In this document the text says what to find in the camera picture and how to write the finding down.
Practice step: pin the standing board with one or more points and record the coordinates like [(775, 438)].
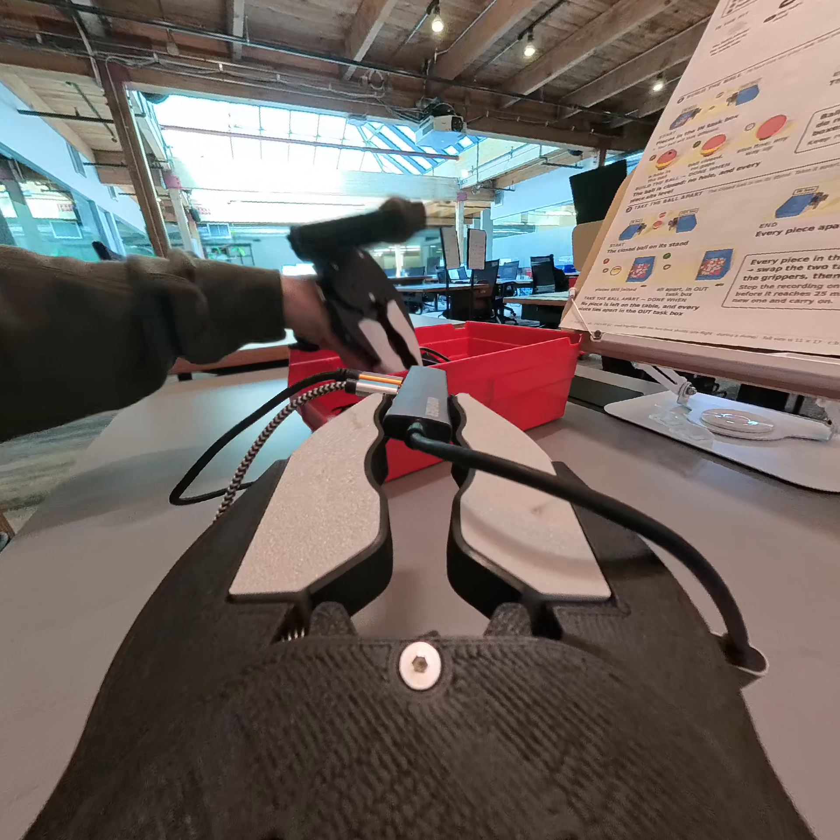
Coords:
[(450, 246), (477, 248)]

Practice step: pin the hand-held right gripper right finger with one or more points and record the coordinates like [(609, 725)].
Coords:
[(525, 525)]

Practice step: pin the cardboard box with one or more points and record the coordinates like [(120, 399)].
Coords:
[(586, 246)]

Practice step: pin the person's left hand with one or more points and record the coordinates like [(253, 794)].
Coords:
[(305, 315)]

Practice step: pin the person's left forearm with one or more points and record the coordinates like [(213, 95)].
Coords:
[(131, 328)]

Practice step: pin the black office chair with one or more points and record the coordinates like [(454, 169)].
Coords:
[(543, 272)]

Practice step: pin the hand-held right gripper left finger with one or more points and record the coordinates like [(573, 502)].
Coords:
[(315, 512)]

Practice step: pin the instruction sheet on stand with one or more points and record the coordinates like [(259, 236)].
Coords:
[(774, 459)]

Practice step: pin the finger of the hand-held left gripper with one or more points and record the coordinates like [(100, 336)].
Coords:
[(377, 341), (403, 334)]

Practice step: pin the black monitor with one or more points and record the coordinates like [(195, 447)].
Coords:
[(597, 190)]

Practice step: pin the red plastic bin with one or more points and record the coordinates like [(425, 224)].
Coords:
[(512, 374)]

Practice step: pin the ceiling projector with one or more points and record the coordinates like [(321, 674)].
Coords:
[(439, 131)]

